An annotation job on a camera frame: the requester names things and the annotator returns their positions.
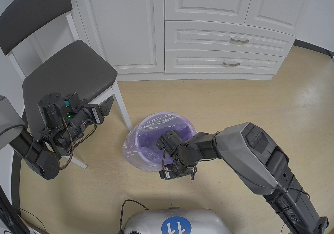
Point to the white trash bin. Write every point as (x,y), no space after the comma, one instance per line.
(146,163)

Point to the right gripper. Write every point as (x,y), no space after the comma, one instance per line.
(180,170)

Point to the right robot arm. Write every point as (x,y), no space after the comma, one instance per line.
(248,154)

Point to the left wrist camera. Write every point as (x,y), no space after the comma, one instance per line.
(74,99)

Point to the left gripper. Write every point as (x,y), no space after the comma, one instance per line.
(78,126)

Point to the white wardrobe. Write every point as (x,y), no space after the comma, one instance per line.
(203,5)

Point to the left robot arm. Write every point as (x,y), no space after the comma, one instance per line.
(49,112)

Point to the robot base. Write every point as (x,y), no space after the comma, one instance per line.
(156,220)

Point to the purple plastic bag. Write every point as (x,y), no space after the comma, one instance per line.
(135,136)

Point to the white chair dark grey seat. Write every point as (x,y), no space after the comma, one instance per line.
(67,76)

